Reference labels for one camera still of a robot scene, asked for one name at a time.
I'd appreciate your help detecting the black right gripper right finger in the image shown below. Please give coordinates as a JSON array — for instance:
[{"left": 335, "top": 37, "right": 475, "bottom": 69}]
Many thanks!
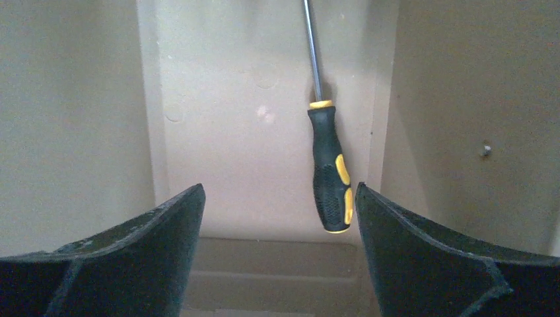
[{"left": 355, "top": 183, "right": 559, "bottom": 316}]

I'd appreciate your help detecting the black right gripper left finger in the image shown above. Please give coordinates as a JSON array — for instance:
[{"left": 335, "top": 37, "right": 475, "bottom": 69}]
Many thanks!
[{"left": 1, "top": 184, "right": 205, "bottom": 316}]

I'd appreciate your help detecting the black yellow screwdriver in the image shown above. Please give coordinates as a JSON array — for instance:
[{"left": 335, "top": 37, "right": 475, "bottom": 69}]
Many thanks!
[{"left": 302, "top": 0, "right": 353, "bottom": 234}]

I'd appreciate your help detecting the tan plastic toolbox bin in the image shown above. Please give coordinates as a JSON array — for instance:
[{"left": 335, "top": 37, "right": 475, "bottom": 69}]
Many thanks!
[{"left": 1, "top": 1, "right": 559, "bottom": 316}]

